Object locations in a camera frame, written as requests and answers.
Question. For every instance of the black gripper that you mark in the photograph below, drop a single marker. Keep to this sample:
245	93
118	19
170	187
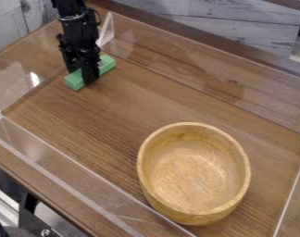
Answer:
80	21

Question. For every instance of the green rectangular block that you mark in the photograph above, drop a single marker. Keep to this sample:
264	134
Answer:
74	79

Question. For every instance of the brown wooden bowl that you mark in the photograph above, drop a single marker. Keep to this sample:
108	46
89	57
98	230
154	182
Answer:
194	172

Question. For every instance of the clear acrylic tray walls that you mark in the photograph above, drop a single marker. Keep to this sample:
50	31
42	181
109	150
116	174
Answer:
70	142

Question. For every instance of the black table leg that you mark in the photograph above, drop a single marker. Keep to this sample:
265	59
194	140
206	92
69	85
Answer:
30	202

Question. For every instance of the black metal bracket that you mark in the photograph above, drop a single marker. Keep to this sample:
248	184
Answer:
35	226

